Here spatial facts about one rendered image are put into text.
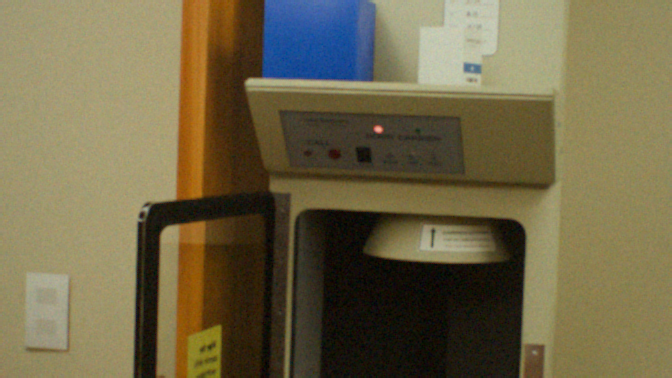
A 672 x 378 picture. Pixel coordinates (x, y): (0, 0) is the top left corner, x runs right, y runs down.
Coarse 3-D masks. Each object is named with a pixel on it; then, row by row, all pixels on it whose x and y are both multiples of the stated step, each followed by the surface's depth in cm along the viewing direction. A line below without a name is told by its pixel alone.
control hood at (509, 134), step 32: (256, 96) 140; (288, 96) 139; (320, 96) 138; (352, 96) 137; (384, 96) 136; (416, 96) 136; (448, 96) 135; (480, 96) 134; (512, 96) 133; (544, 96) 133; (256, 128) 144; (480, 128) 137; (512, 128) 137; (544, 128) 136; (288, 160) 146; (480, 160) 141; (512, 160) 140; (544, 160) 139
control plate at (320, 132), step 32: (288, 128) 142; (320, 128) 141; (352, 128) 141; (384, 128) 140; (448, 128) 138; (320, 160) 145; (352, 160) 144; (384, 160) 143; (416, 160) 143; (448, 160) 142
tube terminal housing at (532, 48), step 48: (384, 0) 147; (432, 0) 146; (528, 0) 144; (384, 48) 147; (528, 48) 144; (288, 192) 150; (336, 192) 149; (384, 192) 148; (432, 192) 147; (480, 192) 146; (528, 192) 145; (528, 240) 145; (288, 288) 151; (528, 288) 145; (288, 336) 151; (528, 336) 145
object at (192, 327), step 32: (192, 224) 130; (224, 224) 137; (256, 224) 144; (160, 256) 124; (192, 256) 130; (224, 256) 137; (256, 256) 145; (160, 288) 124; (192, 288) 130; (224, 288) 137; (256, 288) 145; (160, 320) 124; (192, 320) 131; (224, 320) 138; (256, 320) 146; (160, 352) 125; (192, 352) 131; (224, 352) 138; (256, 352) 146
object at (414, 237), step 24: (384, 216) 155; (408, 216) 151; (432, 216) 150; (456, 216) 150; (384, 240) 152; (408, 240) 150; (432, 240) 149; (456, 240) 149; (480, 240) 151; (504, 240) 154
